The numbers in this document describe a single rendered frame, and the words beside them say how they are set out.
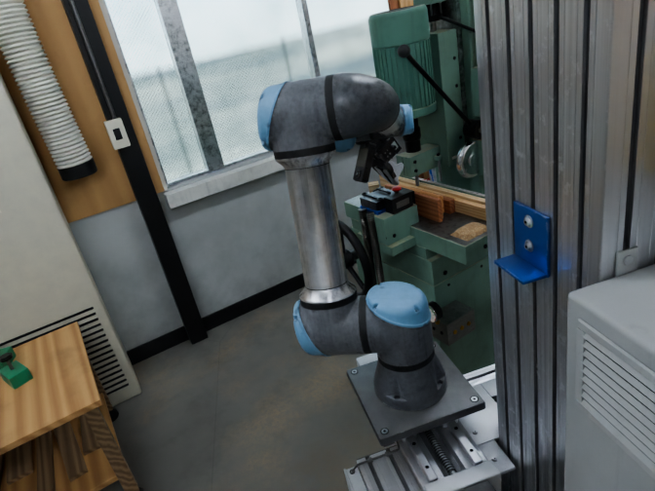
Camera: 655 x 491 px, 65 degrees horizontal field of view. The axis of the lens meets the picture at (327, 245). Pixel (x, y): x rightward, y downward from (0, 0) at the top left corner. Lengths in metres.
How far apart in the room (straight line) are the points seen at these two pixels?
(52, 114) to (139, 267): 0.87
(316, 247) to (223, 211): 1.93
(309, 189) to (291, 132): 0.11
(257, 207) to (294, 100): 2.04
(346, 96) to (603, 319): 0.53
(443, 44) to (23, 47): 1.61
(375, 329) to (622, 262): 0.47
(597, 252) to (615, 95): 0.18
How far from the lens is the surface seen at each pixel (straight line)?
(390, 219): 1.55
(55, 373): 2.21
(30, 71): 2.43
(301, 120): 0.91
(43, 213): 2.40
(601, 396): 0.66
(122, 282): 2.84
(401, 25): 1.58
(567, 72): 0.63
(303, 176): 0.93
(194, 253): 2.88
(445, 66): 1.71
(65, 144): 2.46
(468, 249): 1.46
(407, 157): 1.70
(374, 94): 0.92
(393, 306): 0.96
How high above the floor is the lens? 1.58
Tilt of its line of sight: 25 degrees down
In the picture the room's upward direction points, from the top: 12 degrees counter-clockwise
